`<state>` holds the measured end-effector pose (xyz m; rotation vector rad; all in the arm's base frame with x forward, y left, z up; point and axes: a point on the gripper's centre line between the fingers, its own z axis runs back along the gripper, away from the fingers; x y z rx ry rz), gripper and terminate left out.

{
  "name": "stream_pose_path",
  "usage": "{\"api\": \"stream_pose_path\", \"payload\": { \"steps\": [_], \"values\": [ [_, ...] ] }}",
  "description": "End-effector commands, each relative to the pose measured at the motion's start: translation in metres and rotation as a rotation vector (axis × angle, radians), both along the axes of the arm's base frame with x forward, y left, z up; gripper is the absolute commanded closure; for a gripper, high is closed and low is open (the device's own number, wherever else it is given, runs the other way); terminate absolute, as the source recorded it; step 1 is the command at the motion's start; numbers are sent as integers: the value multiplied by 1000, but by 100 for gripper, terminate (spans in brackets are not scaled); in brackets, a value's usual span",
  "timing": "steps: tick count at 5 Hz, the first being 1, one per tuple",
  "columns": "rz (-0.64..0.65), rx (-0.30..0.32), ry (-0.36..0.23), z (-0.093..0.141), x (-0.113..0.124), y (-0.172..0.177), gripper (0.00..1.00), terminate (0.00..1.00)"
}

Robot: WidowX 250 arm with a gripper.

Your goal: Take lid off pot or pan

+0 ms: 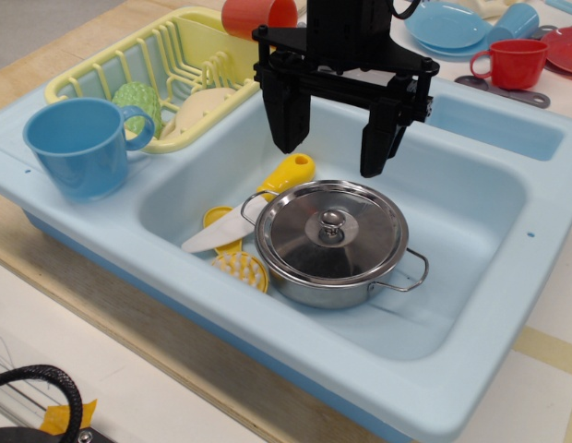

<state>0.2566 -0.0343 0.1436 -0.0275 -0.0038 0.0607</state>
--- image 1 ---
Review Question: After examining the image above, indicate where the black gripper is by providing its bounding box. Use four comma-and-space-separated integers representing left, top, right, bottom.
252, 1, 439, 178

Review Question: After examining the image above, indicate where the stainless steel pot lid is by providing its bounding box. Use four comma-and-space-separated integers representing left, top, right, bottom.
254, 179, 410, 284

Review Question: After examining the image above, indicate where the red cup in rack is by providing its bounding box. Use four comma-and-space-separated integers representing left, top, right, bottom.
220, 0, 298, 40

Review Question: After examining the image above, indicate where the blue plates stack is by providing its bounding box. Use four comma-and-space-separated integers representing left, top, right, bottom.
404, 2, 492, 57

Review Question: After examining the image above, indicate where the cream plastic plate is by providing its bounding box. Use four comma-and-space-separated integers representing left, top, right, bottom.
160, 88, 236, 140

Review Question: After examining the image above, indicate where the yellow dish drying rack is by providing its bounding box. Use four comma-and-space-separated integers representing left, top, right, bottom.
44, 6, 259, 154

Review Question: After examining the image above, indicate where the cream plastic item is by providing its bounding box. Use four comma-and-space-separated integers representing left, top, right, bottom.
457, 0, 515, 19

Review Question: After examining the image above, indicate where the red mug on table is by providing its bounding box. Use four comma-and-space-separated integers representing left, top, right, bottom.
470, 39, 548, 90

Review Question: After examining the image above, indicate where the yellow dish brush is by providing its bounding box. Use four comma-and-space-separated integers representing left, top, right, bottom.
202, 205, 270, 294

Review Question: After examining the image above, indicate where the blue cup on table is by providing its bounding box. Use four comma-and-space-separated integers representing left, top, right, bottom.
486, 3, 540, 45

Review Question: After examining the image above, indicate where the grey plastic utensil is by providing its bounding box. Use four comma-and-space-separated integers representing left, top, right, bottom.
454, 76, 551, 109

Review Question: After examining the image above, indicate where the green toy fruit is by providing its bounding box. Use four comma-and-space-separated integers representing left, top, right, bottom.
112, 81, 162, 138

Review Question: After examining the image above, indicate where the light blue toy sink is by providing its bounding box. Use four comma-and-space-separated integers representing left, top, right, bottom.
0, 79, 572, 442

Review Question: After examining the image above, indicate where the red plate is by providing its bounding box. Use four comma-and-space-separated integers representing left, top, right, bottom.
541, 27, 572, 74

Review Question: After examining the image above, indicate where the blue plastic cup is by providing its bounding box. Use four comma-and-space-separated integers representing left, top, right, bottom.
23, 98, 155, 202

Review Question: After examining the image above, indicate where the yellow tape piece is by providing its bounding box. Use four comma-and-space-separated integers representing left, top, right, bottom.
39, 400, 98, 436

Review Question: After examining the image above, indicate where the yellow handled toy knife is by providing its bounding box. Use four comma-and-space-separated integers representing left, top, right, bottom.
181, 154, 316, 253

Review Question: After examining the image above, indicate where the black braided cable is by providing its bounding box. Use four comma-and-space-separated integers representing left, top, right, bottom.
0, 364, 84, 443

